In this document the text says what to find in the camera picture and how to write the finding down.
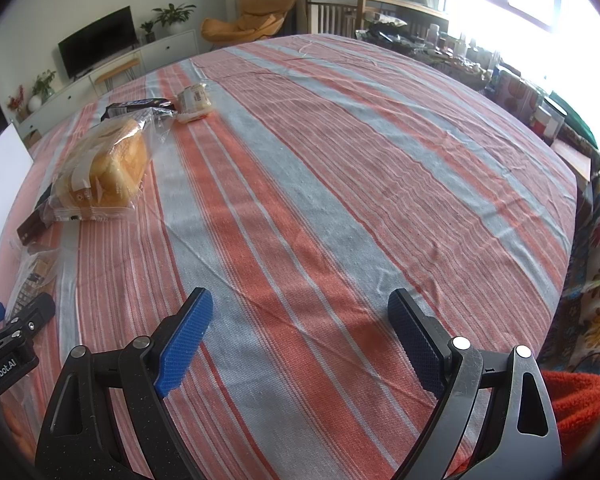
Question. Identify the green plastic bin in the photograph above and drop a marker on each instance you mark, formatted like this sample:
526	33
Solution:
577	120

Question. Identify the green potted plant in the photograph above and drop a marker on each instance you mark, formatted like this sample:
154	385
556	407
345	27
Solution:
44	84

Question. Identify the red white tins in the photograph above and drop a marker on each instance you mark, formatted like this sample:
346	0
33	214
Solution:
525	100

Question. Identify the wooden bench with metal legs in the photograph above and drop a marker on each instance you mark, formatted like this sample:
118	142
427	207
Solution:
115	67

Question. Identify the black television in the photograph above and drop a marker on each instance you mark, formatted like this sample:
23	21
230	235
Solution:
97	42

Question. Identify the wooden stool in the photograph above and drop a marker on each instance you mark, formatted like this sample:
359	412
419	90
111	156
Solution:
572	160

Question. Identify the small cream cake packet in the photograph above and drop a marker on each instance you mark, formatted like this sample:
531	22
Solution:
195	100

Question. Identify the white cardboard box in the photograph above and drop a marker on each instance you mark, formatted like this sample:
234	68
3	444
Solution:
0	185

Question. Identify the wooden slatted chair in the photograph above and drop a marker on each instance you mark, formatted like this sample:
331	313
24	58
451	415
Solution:
330	12

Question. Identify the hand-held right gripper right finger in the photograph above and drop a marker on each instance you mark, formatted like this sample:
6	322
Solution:
415	350

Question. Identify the red flowers in vase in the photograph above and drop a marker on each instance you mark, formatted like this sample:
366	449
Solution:
16	99

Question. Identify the white television cabinet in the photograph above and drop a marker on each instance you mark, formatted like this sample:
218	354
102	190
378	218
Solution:
170	50

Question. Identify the white round vase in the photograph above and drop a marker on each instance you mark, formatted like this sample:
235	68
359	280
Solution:
34	103

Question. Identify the striped tablecloth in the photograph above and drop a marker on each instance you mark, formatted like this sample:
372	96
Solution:
330	185

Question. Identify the clear cookie packet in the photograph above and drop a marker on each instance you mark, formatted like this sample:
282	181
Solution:
30	275

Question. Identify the orange fleece garment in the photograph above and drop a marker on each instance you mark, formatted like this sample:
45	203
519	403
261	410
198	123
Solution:
585	410

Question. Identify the floral patterned cloth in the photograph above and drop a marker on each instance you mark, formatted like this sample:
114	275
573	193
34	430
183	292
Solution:
595	270

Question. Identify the cluttered side table items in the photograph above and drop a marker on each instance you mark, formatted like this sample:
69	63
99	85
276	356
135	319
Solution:
445	55

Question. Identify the bagged bread loaf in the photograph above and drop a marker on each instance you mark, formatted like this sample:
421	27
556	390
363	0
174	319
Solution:
105	165

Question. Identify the brown chocolate bar packet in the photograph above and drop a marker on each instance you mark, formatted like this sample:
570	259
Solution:
30	227

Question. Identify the orange lounge chair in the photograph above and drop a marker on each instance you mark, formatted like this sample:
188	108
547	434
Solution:
250	22

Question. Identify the large leafy potted plant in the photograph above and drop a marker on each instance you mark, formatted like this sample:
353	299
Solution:
175	16

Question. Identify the wooden sideboard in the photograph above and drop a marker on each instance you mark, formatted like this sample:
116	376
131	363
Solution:
410	10

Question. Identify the dark snack bar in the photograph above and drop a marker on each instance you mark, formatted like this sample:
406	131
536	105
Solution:
135	106

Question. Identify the small potted plant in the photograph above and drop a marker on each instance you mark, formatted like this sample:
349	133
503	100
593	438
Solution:
148	30

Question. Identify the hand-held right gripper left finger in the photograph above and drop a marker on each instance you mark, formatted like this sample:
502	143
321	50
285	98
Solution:
187	340

